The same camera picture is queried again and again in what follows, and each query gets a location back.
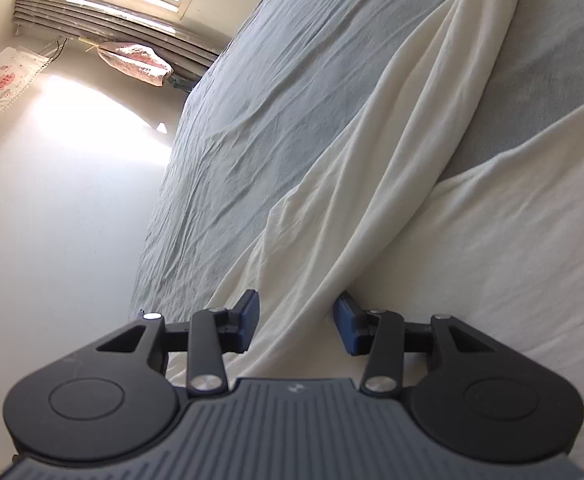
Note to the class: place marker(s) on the white printed cloth cover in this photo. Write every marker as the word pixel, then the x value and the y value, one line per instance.
pixel 6 80

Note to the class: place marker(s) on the grey patterned curtain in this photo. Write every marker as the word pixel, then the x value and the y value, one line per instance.
pixel 96 15

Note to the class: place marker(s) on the pink hanging bag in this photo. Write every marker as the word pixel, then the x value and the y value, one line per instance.
pixel 136 60

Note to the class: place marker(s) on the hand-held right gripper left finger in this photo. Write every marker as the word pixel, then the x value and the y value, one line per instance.
pixel 249 320

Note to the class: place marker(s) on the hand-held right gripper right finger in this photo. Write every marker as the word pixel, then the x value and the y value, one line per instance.
pixel 347 325

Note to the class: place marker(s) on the bed with grey sheet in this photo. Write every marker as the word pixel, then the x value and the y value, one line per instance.
pixel 282 85

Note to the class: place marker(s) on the white pants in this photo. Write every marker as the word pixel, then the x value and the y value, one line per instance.
pixel 372 185

